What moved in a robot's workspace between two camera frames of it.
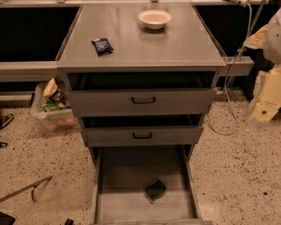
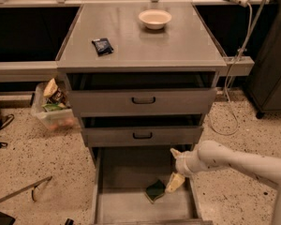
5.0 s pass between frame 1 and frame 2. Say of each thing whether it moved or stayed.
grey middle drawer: stayed
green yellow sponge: stayed
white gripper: moved
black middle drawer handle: stayed
